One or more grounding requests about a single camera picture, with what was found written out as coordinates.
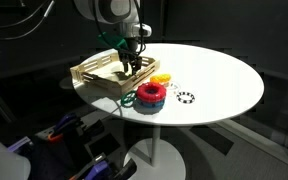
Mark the white curved object corner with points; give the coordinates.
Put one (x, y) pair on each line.
(13, 166)

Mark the wooden slatted tray box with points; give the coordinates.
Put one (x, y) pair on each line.
(103, 74)

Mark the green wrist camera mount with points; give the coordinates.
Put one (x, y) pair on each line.
(113, 41)

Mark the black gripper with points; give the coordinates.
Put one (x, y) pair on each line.
(132, 46)

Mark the purple and orange clamp tool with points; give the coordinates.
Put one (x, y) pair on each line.
(68, 122)

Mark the white round pedestal table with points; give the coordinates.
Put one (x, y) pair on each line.
(193, 86)

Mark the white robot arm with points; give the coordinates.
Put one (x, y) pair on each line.
(125, 13)

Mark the purple black device bottom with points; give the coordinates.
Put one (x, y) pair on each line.
(99, 169)

